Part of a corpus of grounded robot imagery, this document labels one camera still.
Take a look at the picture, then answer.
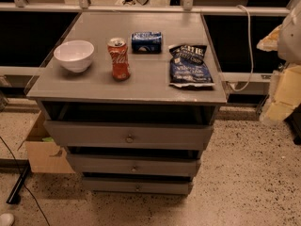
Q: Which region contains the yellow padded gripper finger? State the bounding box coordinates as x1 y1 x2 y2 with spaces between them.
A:
260 64 301 123
257 25 281 52

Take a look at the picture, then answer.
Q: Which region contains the grey top drawer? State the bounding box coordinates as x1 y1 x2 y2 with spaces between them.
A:
44 121 213 150

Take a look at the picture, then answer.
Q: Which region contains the grey drawer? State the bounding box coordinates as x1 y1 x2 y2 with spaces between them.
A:
82 177 193 195
44 121 213 150
66 153 200 177

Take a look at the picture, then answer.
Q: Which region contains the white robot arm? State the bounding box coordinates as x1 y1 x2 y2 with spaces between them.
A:
257 3 301 124

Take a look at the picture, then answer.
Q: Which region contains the grey bottom drawer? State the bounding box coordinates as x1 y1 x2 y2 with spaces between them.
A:
82 177 193 195

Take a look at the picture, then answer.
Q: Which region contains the grey drawer cabinet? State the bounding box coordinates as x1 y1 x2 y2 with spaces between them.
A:
27 12 227 184

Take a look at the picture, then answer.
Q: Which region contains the grey middle drawer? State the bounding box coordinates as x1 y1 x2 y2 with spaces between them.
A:
66 153 200 177

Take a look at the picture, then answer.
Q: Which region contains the blue chip bag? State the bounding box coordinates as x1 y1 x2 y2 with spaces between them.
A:
169 44 214 88

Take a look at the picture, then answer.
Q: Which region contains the blue soda can lying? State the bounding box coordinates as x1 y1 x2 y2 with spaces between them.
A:
131 31 162 54

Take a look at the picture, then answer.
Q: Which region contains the red cola can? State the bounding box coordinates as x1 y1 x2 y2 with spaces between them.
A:
107 38 131 81

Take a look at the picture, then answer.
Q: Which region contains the white bowl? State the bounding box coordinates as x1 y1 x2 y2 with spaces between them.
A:
54 40 94 73

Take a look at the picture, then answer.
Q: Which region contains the cardboard box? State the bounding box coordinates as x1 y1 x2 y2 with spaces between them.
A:
24 112 74 173

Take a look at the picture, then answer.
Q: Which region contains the black floor bar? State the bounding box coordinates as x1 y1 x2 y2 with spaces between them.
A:
7 165 30 205

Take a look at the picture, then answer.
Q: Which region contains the white shoe tip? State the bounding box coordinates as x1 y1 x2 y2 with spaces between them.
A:
0 213 15 226

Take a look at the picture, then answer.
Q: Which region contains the white cable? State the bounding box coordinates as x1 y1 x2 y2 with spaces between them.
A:
230 4 255 93

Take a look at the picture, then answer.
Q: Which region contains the metal railing frame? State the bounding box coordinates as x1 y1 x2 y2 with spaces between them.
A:
0 0 300 16

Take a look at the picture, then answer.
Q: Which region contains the black floor cable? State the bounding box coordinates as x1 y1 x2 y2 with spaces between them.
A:
0 136 51 226

